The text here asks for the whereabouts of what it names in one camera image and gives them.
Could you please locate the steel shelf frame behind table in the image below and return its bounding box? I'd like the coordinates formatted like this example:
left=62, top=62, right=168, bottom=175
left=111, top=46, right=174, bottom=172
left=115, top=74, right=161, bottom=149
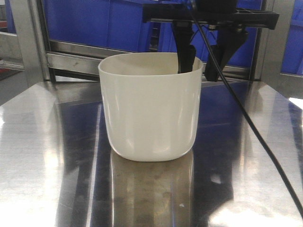
left=0, top=0, right=303, bottom=98

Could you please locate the blue crate behind right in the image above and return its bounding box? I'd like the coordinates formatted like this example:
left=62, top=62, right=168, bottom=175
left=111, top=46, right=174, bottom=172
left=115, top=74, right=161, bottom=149
left=158, top=0, right=262, bottom=68

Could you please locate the blue crate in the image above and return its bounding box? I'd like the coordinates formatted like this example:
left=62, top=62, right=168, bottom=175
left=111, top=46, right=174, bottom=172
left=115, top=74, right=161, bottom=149
left=158, top=0, right=262, bottom=68
left=42, top=0, right=161, bottom=53

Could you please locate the black cable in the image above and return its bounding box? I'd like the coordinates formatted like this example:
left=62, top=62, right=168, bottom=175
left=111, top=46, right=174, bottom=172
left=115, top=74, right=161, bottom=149
left=189, top=0, right=303, bottom=215

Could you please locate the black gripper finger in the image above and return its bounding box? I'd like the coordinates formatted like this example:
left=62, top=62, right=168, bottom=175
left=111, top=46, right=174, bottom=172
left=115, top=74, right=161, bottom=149
left=204, top=27, right=248, bottom=82
left=171, top=21, right=196, bottom=73

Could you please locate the blue crate behind left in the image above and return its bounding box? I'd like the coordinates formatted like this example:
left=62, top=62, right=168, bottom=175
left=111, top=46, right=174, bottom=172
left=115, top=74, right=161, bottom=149
left=42, top=0, right=161, bottom=53

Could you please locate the blue crate far right edge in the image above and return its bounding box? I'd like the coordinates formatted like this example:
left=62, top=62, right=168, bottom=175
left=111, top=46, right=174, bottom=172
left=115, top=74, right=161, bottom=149
left=281, top=0, right=303, bottom=76

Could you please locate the black gripper body bar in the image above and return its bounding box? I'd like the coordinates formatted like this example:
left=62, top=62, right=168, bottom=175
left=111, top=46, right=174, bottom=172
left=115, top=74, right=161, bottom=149
left=142, top=2, right=279, bottom=30

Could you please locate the white plastic trash bin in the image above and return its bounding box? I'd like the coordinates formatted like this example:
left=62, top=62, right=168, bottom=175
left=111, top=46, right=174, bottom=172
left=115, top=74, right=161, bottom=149
left=98, top=52, right=203, bottom=162

